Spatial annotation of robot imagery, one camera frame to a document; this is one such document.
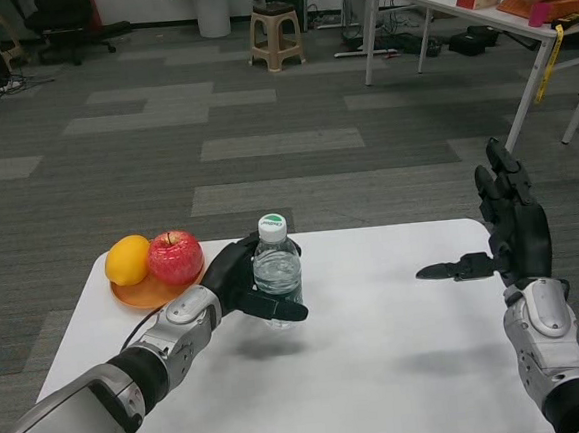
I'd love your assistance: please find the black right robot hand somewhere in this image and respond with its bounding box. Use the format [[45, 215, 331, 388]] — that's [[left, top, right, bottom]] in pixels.
[[404, 132, 556, 295]]

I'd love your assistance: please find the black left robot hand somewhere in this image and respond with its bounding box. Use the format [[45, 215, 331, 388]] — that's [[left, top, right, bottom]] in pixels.
[[194, 227, 312, 331]]

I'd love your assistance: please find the clear plastic water bottle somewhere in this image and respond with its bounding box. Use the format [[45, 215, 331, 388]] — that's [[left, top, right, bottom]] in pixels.
[[246, 210, 308, 333]]

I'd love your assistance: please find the red apple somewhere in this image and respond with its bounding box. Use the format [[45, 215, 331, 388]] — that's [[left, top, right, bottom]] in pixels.
[[144, 226, 208, 289]]

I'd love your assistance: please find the orange plate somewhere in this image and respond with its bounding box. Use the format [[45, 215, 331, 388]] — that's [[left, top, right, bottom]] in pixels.
[[108, 262, 212, 313]]

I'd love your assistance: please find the yellow lemon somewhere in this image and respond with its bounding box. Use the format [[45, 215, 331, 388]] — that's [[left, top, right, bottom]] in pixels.
[[102, 233, 155, 289]]

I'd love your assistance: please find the yellow measuring tape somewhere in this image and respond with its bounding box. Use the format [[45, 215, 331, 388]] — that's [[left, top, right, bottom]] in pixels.
[[527, 12, 579, 105]]

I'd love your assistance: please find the black bag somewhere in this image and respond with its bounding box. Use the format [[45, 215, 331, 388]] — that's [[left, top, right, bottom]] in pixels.
[[447, 22, 502, 59]]

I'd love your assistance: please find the white desk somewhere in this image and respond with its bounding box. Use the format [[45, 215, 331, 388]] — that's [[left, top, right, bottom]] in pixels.
[[357, 0, 579, 161]]

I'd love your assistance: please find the pink cup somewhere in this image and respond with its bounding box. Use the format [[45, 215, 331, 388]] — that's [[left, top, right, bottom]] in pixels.
[[527, 0, 552, 28]]

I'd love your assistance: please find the orange box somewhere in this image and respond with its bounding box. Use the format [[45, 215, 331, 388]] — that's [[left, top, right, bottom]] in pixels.
[[495, 0, 579, 26]]

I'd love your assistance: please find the beige plastic stool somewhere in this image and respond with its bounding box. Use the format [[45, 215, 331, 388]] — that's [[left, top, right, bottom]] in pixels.
[[245, 1, 308, 75]]

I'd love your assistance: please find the white plant pot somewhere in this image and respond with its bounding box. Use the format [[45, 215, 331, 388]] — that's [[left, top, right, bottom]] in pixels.
[[192, 0, 233, 40]]

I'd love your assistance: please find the black office chair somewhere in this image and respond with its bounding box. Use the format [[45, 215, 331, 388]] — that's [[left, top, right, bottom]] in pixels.
[[16, 0, 136, 71]]

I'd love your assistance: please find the wooden stool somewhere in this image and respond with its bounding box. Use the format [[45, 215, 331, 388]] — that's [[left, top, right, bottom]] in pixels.
[[0, 12, 28, 74]]

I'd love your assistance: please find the black cable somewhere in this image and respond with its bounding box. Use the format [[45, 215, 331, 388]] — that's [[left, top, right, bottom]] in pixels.
[[116, 305, 173, 352]]

